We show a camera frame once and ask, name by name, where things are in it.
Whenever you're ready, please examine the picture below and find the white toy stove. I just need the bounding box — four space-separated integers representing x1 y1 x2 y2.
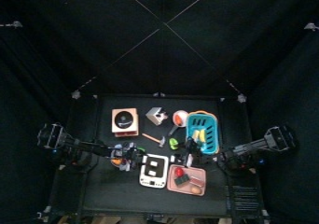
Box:
139 153 171 189

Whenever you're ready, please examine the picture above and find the dark green sushi roll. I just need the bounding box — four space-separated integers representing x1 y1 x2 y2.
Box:
173 174 192 187

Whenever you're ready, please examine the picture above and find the yellow toy banana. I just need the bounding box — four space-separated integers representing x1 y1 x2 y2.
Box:
197 129 208 144

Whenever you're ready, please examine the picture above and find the green toy vegetable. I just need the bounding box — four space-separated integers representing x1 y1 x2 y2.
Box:
168 137 180 151

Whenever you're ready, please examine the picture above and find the wooden toy hammer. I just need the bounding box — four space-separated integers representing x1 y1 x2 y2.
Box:
140 133 167 148

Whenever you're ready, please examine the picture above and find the red pink toy meat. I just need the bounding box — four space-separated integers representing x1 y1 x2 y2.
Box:
188 176 205 188

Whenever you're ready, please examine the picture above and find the blue plastic basket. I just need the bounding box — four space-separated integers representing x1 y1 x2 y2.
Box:
184 110 220 156

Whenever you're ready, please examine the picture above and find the pink plastic tray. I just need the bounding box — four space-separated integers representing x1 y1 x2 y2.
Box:
165 163 208 197

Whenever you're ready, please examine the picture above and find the toy frying pan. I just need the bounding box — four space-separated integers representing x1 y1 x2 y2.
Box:
167 109 191 137

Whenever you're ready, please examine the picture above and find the wooden box with black disc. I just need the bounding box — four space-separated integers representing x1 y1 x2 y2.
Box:
111 107 140 138

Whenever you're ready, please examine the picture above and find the grey white toy cube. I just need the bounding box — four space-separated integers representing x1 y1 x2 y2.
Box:
144 106 169 126

